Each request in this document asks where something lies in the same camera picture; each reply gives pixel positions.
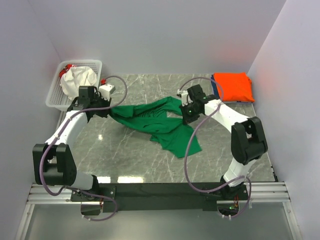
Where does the green t shirt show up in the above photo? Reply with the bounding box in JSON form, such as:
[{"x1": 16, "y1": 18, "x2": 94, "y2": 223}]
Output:
[{"x1": 110, "y1": 96, "x2": 194, "y2": 158}]

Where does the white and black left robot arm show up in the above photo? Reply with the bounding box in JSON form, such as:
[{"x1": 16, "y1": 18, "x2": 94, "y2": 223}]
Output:
[{"x1": 32, "y1": 84, "x2": 115, "y2": 201}]

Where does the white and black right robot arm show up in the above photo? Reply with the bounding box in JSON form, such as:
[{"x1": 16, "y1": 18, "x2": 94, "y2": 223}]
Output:
[{"x1": 177, "y1": 84, "x2": 268, "y2": 200}]

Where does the white crumpled t shirt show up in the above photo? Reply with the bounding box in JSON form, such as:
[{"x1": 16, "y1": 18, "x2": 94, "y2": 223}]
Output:
[{"x1": 60, "y1": 66, "x2": 98, "y2": 100}]

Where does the white plastic laundry basket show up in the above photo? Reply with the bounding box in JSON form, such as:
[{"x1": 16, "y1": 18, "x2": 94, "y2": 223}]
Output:
[{"x1": 45, "y1": 59, "x2": 103, "y2": 112}]

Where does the folded blue t shirt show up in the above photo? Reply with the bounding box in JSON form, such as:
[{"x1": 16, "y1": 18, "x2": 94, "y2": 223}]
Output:
[{"x1": 210, "y1": 74, "x2": 220, "y2": 99}]

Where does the red garment in basket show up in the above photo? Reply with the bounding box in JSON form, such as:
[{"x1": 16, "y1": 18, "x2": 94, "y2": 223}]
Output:
[{"x1": 58, "y1": 64, "x2": 76, "y2": 79}]

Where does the folded orange t shirt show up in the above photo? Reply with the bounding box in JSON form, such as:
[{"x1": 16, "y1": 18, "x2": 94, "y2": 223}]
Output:
[{"x1": 213, "y1": 72, "x2": 253, "y2": 97}]

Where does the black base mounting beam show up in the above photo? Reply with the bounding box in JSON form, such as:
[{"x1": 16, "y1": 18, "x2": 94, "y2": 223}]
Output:
[{"x1": 70, "y1": 182, "x2": 248, "y2": 213}]

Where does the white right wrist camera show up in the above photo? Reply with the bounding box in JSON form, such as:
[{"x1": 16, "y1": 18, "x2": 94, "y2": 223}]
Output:
[{"x1": 177, "y1": 89, "x2": 193, "y2": 107}]

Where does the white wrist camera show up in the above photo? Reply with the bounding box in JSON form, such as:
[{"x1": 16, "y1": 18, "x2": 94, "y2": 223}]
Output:
[
  {"x1": 98, "y1": 83, "x2": 116, "y2": 101},
  {"x1": 177, "y1": 89, "x2": 193, "y2": 107}
]

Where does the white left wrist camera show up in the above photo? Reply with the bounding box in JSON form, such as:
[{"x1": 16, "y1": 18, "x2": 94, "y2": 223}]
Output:
[{"x1": 98, "y1": 83, "x2": 116, "y2": 101}]

